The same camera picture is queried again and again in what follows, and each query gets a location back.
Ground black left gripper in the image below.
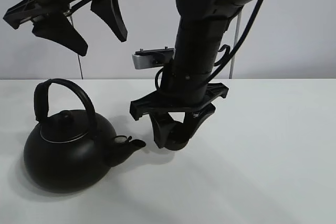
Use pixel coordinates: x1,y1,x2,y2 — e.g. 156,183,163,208
3,0,128,57

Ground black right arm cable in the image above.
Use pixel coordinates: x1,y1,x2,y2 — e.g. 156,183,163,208
154,0,278,92

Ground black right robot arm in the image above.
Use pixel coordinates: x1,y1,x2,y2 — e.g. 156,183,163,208
130,0,263,151

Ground small black teacup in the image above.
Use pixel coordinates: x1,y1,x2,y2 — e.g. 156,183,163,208
164,131,189,151

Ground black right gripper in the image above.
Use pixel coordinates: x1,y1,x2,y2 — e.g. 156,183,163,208
130,63,228,148

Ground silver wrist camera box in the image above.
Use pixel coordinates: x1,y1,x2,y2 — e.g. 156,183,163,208
132,47,174,70

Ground black round tea kettle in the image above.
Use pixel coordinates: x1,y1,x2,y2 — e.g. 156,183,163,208
23,78,146,193

